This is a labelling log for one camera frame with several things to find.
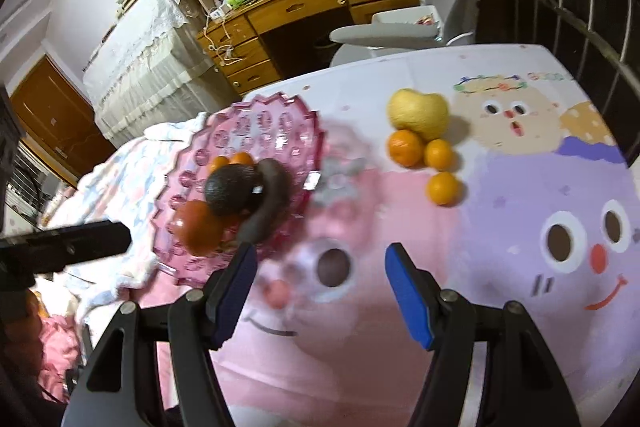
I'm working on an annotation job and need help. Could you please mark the pink crystal fruit tray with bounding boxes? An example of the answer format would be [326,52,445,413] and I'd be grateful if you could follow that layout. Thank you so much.
[151,92,324,287]

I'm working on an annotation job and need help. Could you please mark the cartoon printed bedsheet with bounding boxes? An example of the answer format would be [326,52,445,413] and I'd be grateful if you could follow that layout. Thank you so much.
[50,44,639,426]

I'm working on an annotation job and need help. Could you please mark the orange tangerine with crack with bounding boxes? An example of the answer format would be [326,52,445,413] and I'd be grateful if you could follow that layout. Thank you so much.
[207,156,230,173]

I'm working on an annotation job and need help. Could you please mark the wooden door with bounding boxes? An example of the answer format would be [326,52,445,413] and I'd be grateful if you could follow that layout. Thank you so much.
[10,56,115,185]

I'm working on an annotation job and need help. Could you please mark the dark avocado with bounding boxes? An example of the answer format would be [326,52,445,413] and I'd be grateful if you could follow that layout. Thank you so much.
[204,165,262,217]

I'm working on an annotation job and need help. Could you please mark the small orange tangerine lower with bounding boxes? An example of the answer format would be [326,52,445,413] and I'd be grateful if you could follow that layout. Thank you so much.
[426,171,461,206]

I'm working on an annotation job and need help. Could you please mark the small orange tangerine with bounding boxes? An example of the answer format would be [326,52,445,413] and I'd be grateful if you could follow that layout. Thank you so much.
[426,171,461,206]
[423,139,456,171]

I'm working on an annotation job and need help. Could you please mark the dark overripe banana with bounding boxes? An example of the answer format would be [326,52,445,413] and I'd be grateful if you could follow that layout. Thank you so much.
[236,158,293,245]

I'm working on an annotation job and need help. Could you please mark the red apple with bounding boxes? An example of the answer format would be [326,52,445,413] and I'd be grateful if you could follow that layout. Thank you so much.
[170,200,224,257]

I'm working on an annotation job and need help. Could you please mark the white lace covered cabinet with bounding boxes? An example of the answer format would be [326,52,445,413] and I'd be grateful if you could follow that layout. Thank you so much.
[82,0,241,147]

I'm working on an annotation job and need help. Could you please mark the wooden desk with drawers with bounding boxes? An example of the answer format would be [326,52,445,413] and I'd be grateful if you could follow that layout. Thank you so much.
[198,0,418,95]

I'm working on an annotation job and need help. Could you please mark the yellow pear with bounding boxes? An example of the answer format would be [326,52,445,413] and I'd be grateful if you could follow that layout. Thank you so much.
[387,89,449,141]

